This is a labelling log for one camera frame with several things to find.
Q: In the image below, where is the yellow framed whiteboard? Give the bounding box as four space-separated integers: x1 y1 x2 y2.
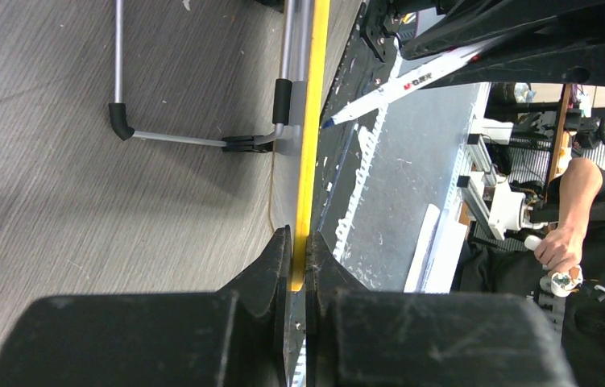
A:
270 0 364 293

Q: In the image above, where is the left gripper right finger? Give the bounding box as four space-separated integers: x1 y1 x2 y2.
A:
305 232 576 386

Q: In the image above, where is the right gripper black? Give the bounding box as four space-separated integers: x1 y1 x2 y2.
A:
369 1 605 87

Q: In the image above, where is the operator bare forearm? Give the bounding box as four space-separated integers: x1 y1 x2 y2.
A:
549 158 603 239

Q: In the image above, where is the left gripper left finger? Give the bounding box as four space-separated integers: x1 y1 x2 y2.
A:
0 227 292 386

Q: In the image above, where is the white printed paper sheet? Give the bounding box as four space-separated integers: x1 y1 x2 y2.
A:
404 204 468 293

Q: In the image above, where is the grey wire whiteboard stand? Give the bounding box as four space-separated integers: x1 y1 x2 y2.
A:
107 1 316 153

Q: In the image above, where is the white marker pen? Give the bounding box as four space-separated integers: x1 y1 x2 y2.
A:
321 38 499 128

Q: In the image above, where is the operator bare hand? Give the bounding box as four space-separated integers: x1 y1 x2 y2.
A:
534 227 586 274

